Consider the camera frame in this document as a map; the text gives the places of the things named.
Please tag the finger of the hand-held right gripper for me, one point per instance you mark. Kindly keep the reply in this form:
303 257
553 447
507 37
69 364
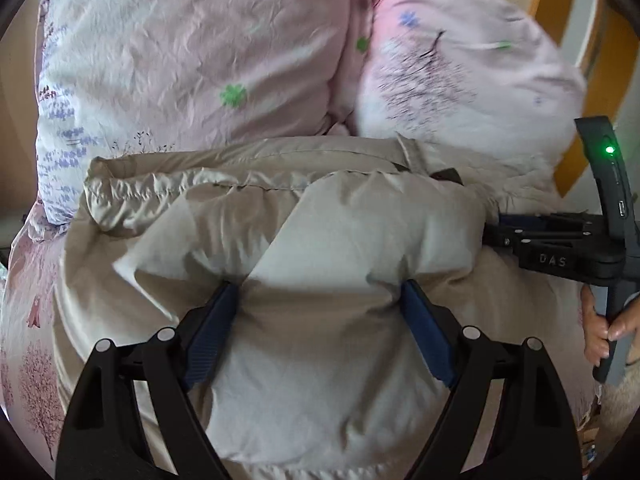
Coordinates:
505 240
520 220

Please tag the floral pillow with lavender print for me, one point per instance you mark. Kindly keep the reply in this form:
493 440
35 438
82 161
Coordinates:
175 60

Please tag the pink floral pillow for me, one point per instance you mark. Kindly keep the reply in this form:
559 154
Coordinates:
450 60

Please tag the beige duvet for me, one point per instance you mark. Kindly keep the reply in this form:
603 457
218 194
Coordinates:
320 240

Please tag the beige shaggy rug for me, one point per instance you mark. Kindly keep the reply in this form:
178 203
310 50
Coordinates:
620 420

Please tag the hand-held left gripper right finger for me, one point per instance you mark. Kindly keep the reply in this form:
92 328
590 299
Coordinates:
425 325

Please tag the wooden cabinet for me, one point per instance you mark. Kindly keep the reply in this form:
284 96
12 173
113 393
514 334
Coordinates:
577 170

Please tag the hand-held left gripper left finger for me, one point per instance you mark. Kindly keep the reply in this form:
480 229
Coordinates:
215 330

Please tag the pink floral bedsheet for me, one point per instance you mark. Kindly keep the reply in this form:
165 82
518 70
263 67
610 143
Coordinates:
35 360

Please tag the person's right hand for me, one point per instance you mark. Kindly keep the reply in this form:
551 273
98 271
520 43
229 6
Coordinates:
595 320

